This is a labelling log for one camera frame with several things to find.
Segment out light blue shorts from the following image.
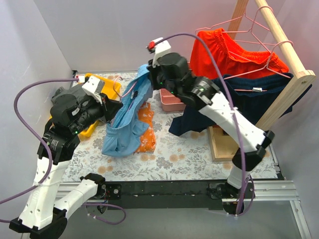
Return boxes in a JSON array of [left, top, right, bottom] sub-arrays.
[[102, 64, 153, 157]]

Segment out pink wire hanger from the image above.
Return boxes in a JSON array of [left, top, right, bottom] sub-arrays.
[[113, 76, 140, 112]]

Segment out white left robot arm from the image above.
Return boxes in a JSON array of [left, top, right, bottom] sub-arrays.
[[9, 93, 123, 239]]

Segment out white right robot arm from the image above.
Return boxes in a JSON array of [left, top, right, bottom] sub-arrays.
[[148, 52, 275, 198]]

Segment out grey shorts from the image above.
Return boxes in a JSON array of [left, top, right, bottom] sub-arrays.
[[51, 86, 85, 105]]

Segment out orange tie-dye folded shorts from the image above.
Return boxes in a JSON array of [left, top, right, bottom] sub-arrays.
[[136, 103, 156, 153]]

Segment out red-orange shorts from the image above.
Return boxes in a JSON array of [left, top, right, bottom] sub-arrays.
[[189, 28, 289, 79]]

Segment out navy blue shorts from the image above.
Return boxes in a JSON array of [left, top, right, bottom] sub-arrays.
[[168, 72, 313, 136]]

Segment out pink hanger under red shorts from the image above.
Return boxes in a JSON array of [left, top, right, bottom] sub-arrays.
[[195, 12, 274, 52]]

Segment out pink hanger holding navy shorts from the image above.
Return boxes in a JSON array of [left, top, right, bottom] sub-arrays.
[[220, 38, 293, 80]]

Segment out yellow plastic tray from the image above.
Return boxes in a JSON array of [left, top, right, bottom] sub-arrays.
[[50, 73, 123, 136]]

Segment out pink compartment organizer tray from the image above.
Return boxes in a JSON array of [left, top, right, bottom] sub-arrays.
[[159, 89, 185, 112]]

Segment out wooden clothes rack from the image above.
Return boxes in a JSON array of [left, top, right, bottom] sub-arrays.
[[207, 0, 317, 163]]

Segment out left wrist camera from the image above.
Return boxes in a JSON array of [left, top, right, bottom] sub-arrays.
[[82, 76, 105, 104]]

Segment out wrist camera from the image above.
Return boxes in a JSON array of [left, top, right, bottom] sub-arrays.
[[147, 37, 171, 68], [82, 76, 105, 104]]

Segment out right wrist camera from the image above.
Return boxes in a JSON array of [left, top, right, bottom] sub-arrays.
[[147, 37, 171, 68]]

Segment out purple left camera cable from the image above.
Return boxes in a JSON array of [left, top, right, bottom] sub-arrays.
[[0, 77, 128, 225]]

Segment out purple camera cable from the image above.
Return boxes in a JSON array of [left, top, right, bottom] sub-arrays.
[[161, 33, 256, 216], [0, 77, 128, 225]]

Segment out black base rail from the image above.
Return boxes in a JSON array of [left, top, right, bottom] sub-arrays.
[[91, 180, 240, 214]]

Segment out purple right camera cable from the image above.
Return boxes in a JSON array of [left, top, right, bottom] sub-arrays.
[[161, 33, 256, 216]]

